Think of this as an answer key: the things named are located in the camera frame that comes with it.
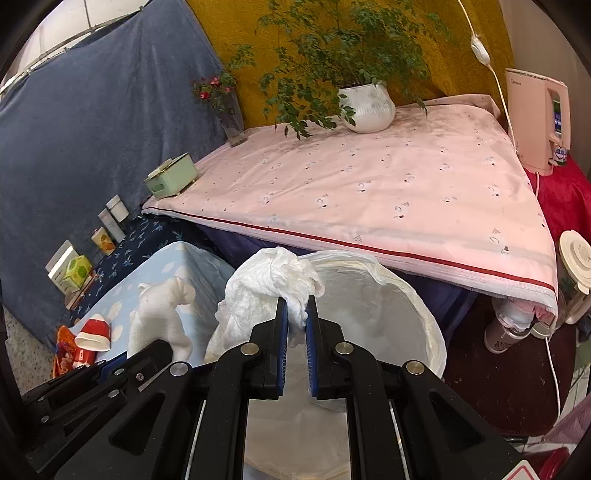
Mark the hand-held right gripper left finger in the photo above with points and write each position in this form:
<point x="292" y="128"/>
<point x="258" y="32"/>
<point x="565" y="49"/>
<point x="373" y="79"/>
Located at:
<point x="282" y="323"/>

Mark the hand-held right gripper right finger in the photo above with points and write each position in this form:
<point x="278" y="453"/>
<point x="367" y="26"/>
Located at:
<point x="311" y="323"/>

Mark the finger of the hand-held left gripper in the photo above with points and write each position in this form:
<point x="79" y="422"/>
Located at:
<point x="115" y="392"/>
<point x="138" y="357"/>

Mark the white tissue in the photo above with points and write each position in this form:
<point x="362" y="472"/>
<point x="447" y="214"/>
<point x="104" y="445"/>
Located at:
<point x="263" y="281"/>

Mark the white paper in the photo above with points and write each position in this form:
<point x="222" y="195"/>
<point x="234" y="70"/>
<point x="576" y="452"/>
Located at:
<point x="157" y="314"/>

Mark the red and white paper cup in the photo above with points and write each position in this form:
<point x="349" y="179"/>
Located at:
<point x="94" y="330"/>

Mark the bin with white plastic liner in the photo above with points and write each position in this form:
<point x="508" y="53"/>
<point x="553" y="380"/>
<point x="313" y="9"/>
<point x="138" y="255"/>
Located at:
<point x="369" y="314"/>

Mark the orange snack packet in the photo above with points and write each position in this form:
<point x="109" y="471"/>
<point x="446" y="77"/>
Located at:
<point x="64" y="350"/>

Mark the wooden tray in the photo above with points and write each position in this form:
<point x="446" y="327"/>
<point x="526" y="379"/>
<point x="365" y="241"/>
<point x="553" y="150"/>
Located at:
<point x="76" y="300"/>

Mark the light blue spotted cloth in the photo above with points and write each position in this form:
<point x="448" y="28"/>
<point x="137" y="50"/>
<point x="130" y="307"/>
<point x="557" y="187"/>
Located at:
<point x="161" y="263"/>

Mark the green carton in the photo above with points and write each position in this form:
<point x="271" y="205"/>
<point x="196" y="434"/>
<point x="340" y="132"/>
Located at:
<point x="76" y="272"/>

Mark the orange printed tin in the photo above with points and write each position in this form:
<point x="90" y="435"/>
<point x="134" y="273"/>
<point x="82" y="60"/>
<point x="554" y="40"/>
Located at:
<point x="102" y="242"/>

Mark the white box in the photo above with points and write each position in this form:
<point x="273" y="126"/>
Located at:
<point x="59" y="265"/>

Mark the grey canister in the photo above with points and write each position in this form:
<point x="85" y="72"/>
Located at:
<point x="111" y="226"/>

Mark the pink printed table cloth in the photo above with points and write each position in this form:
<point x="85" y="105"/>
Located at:
<point x="369" y="184"/>

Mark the white canister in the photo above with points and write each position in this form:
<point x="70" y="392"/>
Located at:
<point x="117" y="208"/>

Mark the small green box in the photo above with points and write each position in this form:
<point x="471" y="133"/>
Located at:
<point x="171" y="177"/>

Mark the grey patterned tumbler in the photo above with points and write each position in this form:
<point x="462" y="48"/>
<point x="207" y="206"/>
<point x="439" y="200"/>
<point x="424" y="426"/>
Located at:
<point x="501" y="337"/>

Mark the glass vase with red flowers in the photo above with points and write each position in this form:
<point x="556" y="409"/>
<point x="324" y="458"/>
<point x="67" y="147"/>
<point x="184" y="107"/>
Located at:
<point x="231" y="124"/>

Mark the green plant in white pot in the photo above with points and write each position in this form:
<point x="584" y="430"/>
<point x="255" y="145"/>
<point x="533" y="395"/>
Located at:
<point x="367" y="108"/>

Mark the blue backdrop cloth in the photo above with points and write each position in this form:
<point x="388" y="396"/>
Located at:
<point x="92" y="138"/>

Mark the blender with white lid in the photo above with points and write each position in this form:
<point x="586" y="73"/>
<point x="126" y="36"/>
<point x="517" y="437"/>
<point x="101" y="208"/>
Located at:
<point x="575" y="258"/>

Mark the red plastic object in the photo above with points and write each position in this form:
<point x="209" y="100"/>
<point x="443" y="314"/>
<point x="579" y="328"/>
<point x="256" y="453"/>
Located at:
<point x="551" y="461"/>

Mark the pink plastic bag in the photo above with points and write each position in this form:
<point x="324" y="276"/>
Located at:
<point x="570" y="429"/>

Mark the red cloth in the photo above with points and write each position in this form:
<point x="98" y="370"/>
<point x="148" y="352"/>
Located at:
<point x="568" y="198"/>

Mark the pink water dispenser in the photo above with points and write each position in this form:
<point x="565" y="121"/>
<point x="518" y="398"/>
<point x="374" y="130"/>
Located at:
<point x="531" y="120"/>

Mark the yellow backdrop cloth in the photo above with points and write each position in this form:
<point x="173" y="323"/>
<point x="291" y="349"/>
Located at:
<point x="221" y="27"/>

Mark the small boxes along wall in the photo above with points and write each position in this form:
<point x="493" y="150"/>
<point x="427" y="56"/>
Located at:
<point x="138" y="244"/>

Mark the metal backdrop rail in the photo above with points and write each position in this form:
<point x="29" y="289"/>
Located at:
<point x="44" y="56"/>

